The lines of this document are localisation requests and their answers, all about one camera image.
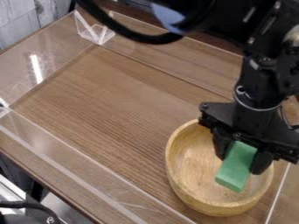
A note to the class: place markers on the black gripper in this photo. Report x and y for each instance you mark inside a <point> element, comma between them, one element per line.
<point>262,129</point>

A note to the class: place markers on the green rectangular block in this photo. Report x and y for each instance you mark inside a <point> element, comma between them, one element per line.
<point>234,171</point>

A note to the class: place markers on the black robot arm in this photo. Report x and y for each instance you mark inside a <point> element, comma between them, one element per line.
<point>269,78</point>

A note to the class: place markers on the light wooden bowl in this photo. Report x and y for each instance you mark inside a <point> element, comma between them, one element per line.
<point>193,165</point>

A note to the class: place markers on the clear acrylic tray wall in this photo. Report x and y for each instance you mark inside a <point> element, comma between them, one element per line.
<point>90,112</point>

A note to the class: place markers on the black metal bracket with screw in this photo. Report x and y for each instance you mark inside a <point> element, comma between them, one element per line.
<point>48,219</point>

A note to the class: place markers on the clear acrylic corner bracket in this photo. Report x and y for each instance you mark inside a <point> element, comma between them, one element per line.
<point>95,33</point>

